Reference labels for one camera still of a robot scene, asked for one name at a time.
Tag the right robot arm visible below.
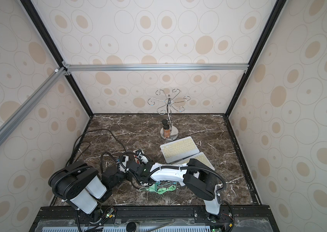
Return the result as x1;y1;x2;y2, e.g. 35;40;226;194
120;159;226;216

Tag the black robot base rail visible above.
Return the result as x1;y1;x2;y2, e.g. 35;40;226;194
30;206;279;232

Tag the light green charger plug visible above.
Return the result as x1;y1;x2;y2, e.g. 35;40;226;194
149;184;157;192

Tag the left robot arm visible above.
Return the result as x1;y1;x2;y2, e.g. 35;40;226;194
48;161;126;215

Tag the orange spice bottle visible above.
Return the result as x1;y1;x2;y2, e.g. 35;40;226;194
163;124;171;139

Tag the teal charging cable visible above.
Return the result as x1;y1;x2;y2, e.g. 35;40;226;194
156;180;179;188

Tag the white wireless keyboard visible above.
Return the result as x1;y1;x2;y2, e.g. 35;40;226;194
177;152;215;170
160;136;200;163

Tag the aluminium left rail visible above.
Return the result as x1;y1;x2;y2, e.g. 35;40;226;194
0;67;65;146

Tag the aluminium back rail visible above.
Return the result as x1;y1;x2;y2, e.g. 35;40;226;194
65;63;249;72

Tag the chrome hook stand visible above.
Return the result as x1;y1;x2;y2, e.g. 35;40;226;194
147;89;191;142

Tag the light green charging cable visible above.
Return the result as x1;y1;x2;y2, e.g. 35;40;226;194
139;184;178;194

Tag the black power strip cord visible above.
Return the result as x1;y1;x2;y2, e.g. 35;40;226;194
66;129;128;166

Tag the beige red power strip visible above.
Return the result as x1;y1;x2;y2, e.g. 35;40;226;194
120;155;129;166

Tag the aluminium rail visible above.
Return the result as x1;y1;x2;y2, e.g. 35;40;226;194
65;63;249;72
0;67;65;146

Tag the dark spice bottle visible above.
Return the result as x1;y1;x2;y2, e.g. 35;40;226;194
162;119;170;130

